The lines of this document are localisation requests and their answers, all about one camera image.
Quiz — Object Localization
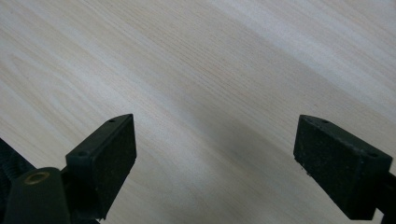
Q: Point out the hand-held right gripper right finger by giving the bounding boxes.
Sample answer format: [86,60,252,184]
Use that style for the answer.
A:
[292,114,394,221]

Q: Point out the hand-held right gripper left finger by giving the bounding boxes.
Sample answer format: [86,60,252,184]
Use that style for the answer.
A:
[61,113,137,221]

